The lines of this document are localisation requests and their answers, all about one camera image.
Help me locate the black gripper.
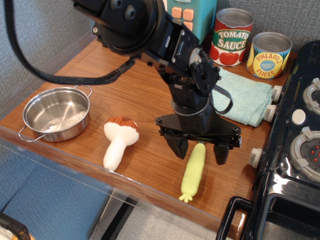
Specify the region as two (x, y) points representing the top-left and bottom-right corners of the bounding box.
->
(155, 99), (242, 165)

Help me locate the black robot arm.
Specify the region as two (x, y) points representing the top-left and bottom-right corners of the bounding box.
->
(73, 0), (242, 165)

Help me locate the teal folded towel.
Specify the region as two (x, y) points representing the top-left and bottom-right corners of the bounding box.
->
(212, 68), (273, 127)

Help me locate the plush mushroom toy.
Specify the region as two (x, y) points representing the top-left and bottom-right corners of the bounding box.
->
(103, 116), (140, 171)

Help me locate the black toy stove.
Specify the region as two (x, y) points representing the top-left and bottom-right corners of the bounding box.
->
(216, 40), (320, 240)

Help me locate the pineapple slices can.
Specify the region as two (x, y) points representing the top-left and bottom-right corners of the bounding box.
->
(246, 32), (293, 80)

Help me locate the tomato sauce can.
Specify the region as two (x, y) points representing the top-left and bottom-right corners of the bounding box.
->
(210, 8), (254, 67)

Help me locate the toy microwave teal and pink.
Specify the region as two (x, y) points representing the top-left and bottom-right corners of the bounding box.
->
(163, 0), (217, 43)

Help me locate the orange and black object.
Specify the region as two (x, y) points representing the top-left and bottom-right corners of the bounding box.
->
(0, 212), (35, 240)

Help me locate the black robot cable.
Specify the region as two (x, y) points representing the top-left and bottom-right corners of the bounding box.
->
(3, 0), (137, 86)

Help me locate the steel pot with handles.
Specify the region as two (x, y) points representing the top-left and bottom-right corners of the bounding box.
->
(18, 85), (93, 143)

